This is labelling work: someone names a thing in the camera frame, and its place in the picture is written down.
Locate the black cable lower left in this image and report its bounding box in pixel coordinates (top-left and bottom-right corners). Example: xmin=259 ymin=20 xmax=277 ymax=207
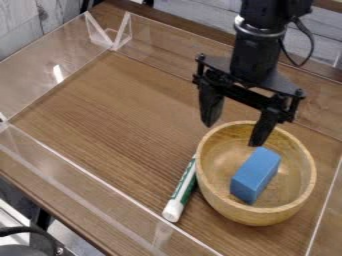
xmin=0 ymin=225 xmax=58 ymax=256

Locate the brown wooden bowl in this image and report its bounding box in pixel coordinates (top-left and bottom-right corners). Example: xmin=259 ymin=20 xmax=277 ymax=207
xmin=196 ymin=121 xmax=316 ymax=226

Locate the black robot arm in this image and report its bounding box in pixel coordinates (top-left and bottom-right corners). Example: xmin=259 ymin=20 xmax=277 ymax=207
xmin=192 ymin=0 xmax=312 ymax=147

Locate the white green marker pen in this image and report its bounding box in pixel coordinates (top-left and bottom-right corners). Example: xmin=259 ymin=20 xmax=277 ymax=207
xmin=161 ymin=158 xmax=196 ymax=223

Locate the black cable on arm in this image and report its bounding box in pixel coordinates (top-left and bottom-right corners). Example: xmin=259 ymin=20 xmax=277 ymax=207
xmin=279 ymin=16 xmax=316 ymax=68

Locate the blue block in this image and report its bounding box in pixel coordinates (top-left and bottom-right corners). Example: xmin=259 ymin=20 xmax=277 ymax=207
xmin=229 ymin=147 xmax=280 ymax=204

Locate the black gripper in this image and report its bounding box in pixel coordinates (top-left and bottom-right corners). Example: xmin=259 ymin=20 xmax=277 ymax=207
xmin=192 ymin=29 xmax=304 ymax=147

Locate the clear acrylic tray wall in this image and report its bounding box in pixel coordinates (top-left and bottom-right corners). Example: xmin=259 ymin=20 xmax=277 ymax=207
xmin=0 ymin=10 xmax=342 ymax=256

